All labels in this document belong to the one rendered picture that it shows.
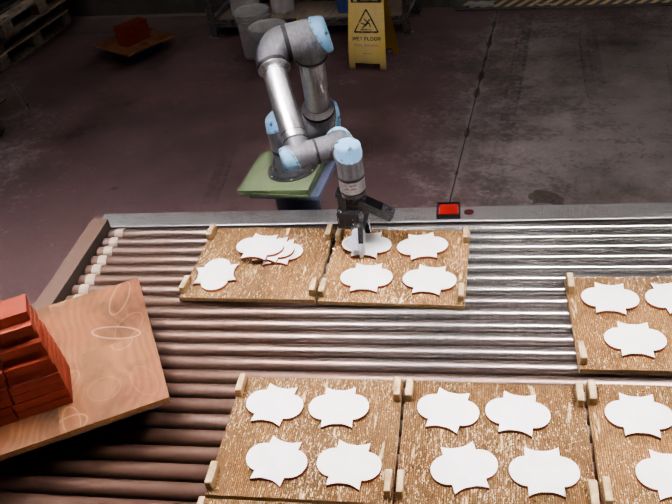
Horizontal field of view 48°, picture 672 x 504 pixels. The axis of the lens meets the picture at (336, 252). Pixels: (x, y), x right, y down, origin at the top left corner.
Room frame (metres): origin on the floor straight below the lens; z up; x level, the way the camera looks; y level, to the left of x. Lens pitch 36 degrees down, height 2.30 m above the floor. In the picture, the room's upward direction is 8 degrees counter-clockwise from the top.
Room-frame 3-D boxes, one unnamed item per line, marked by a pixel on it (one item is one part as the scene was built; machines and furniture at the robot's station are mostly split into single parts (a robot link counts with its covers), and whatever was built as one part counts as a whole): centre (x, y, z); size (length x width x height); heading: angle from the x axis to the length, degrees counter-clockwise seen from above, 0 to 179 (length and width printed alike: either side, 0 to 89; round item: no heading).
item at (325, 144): (1.95, -0.04, 1.24); 0.11 x 0.11 x 0.08; 7
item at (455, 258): (1.75, -0.17, 0.93); 0.41 x 0.35 x 0.02; 75
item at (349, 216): (1.86, -0.07, 1.08); 0.09 x 0.08 x 0.12; 74
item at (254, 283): (1.86, 0.23, 0.93); 0.41 x 0.35 x 0.02; 76
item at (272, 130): (2.45, 0.12, 1.07); 0.13 x 0.12 x 0.14; 97
